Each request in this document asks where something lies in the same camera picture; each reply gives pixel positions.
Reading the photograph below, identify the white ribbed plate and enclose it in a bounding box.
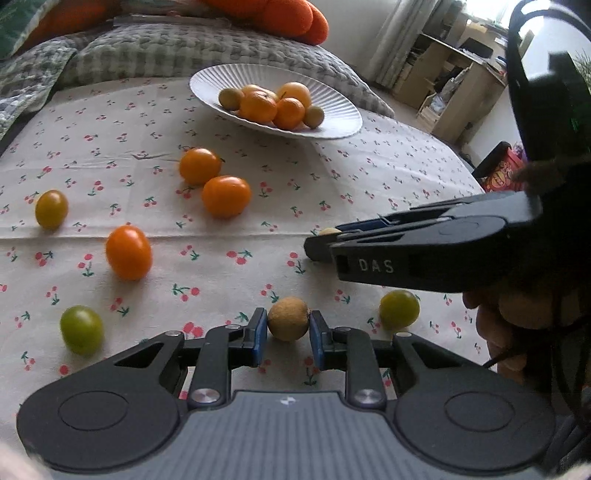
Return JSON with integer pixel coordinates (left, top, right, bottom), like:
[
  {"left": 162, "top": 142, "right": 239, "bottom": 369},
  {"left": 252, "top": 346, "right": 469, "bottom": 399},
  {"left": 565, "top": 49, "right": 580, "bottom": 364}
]
[{"left": 189, "top": 64, "right": 363, "bottom": 140}]

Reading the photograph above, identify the cherry print tablecloth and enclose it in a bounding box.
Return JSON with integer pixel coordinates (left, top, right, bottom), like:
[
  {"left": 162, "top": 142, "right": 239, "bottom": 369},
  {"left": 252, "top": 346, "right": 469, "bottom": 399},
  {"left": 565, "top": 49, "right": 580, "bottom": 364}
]
[{"left": 0, "top": 76, "right": 490, "bottom": 444}]

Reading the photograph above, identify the small green tomato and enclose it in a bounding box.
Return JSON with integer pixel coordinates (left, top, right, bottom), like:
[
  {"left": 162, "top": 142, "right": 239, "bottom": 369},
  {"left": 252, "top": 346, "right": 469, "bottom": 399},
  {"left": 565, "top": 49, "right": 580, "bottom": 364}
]
[
  {"left": 379, "top": 290, "right": 421, "bottom": 330},
  {"left": 60, "top": 305, "right": 105, "bottom": 356}
]

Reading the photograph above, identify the small yellow tomato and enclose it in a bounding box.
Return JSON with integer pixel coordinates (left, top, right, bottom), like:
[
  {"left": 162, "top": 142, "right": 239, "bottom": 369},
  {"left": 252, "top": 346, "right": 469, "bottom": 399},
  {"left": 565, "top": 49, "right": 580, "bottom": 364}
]
[{"left": 35, "top": 189, "right": 69, "bottom": 230}]

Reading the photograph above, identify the person's right hand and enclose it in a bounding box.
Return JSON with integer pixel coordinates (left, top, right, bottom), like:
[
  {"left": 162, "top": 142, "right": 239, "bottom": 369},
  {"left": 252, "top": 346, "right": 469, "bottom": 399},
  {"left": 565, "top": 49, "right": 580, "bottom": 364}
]
[{"left": 463, "top": 292, "right": 560, "bottom": 385}]

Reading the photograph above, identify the orange mandarin with stem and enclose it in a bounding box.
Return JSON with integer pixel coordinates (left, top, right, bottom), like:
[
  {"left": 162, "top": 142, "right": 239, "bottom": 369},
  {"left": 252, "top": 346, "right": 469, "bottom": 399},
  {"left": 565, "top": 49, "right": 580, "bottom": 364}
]
[{"left": 272, "top": 91, "right": 306, "bottom": 131}]

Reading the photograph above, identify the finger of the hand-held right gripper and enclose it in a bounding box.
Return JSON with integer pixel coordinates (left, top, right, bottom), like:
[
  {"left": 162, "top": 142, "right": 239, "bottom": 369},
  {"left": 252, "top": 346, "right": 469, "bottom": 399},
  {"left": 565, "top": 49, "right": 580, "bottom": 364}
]
[
  {"left": 304, "top": 232, "right": 350, "bottom": 265},
  {"left": 335, "top": 191, "right": 541, "bottom": 234}
]

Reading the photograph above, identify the plain orange cushion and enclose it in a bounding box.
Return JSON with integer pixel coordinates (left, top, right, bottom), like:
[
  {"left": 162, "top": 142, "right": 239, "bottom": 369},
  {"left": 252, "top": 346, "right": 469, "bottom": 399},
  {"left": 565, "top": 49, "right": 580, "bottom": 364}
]
[{"left": 23, "top": 0, "right": 121, "bottom": 47}]

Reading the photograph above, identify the large pale orange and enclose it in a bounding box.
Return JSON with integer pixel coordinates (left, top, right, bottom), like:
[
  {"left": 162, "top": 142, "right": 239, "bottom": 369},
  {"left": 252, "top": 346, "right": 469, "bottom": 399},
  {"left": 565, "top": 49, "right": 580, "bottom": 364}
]
[{"left": 277, "top": 82, "right": 312, "bottom": 109}]

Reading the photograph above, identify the wooden shelf unit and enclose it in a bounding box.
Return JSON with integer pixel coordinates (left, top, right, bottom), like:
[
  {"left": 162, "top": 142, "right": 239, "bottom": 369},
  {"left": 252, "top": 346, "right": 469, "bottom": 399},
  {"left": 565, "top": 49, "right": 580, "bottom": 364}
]
[{"left": 392, "top": 14, "right": 513, "bottom": 153}]

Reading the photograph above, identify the small orange tomato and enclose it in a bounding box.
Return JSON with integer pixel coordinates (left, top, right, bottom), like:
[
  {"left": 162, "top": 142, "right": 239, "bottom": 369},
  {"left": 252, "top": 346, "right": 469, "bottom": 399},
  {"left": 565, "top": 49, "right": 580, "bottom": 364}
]
[
  {"left": 106, "top": 224, "right": 153, "bottom": 281},
  {"left": 202, "top": 175, "right": 252, "bottom": 219},
  {"left": 179, "top": 148, "right": 222, "bottom": 186}
]

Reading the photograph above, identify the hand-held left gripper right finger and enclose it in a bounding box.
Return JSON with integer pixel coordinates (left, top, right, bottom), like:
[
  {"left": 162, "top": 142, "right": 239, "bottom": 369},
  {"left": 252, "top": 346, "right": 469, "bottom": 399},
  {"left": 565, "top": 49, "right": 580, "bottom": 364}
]
[{"left": 308, "top": 310, "right": 495, "bottom": 409}]

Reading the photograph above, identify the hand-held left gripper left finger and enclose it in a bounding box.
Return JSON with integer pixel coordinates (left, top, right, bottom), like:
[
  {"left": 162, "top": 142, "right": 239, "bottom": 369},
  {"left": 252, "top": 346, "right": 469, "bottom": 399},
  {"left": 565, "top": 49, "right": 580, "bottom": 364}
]
[{"left": 83, "top": 307, "right": 269, "bottom": 409}]

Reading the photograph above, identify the grey checked quilted cover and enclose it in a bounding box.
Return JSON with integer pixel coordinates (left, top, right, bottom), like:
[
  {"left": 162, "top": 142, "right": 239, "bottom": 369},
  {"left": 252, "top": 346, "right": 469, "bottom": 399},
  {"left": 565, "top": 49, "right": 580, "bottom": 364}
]
[
  {"left": 0, "top": 37, "right": 79, "bottom": 139},
  {"left": 55, "top": 23, "right": 395, "bottom": 116}
]

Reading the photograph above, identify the red printed bag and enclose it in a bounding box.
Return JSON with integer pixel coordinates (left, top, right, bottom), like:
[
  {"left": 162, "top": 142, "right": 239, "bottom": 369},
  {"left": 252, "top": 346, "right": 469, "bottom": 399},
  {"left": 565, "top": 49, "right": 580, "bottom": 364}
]
[{"left": 482, "top": 145, "right": 529, "bottom": 195}]

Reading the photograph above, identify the orange pumpkin cushion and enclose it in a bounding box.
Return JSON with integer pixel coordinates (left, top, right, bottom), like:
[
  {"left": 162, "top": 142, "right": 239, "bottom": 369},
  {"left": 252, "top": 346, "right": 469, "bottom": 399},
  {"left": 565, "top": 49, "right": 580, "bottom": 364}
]
[{"left": 203, "top": 0, "right": 329, "bottom": 46}]

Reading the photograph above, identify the black curved object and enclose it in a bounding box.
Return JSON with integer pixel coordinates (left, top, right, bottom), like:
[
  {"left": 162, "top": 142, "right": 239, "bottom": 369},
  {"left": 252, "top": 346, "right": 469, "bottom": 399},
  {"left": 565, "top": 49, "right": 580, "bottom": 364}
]
[{"left": 471, "top": 141, "right": 513, "bottom": 181}]

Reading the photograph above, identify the grey curtain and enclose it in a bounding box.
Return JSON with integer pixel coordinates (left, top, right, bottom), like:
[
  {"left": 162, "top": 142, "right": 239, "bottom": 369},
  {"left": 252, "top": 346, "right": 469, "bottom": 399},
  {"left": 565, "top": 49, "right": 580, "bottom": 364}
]
[{"left": 365, "top": 0, "right": 444, "bottom": 86}]

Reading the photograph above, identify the green embroidered pillow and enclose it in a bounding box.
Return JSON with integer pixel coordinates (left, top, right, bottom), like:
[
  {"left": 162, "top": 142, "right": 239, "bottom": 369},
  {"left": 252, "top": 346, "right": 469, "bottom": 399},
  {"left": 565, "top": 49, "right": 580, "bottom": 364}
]
[{"left": 0, "top": 0, "right": 51, "bottom": 61}]

